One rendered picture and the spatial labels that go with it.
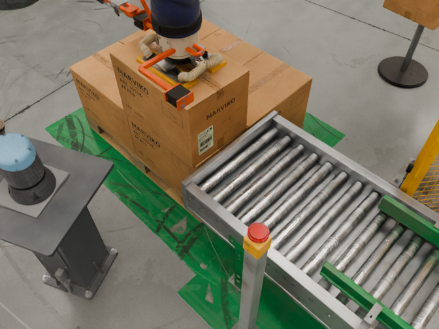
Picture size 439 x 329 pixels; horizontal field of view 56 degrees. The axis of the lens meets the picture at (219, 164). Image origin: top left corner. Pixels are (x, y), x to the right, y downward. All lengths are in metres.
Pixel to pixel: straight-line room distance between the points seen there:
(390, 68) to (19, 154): 2.98
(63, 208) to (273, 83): 1.44
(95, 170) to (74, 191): 0.14
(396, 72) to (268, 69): 1.39
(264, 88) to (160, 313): 1.41
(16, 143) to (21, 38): 2.72
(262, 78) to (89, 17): 2.30
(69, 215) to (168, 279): 0.82
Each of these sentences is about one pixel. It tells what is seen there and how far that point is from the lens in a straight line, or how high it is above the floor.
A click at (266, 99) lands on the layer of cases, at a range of 2.48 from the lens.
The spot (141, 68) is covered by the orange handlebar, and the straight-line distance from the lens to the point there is 1.84.
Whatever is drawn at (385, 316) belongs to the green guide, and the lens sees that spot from 1.77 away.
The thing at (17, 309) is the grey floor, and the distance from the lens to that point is 2.57.
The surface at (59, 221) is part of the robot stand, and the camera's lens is 1.81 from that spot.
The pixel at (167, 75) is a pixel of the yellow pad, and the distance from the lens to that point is 1.97.
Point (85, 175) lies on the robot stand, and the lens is 1.91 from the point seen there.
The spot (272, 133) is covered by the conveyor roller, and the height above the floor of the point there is 0.55.
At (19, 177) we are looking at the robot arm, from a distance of 1.75.
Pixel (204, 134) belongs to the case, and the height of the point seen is 0.72.
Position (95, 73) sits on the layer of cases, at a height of 0.54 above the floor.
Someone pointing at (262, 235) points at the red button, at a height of 1.04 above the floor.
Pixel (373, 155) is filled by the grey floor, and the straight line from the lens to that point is 3.06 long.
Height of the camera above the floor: 2.18
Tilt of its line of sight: 50 degrees down
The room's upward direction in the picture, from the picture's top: 1 degrees counter-clockwise
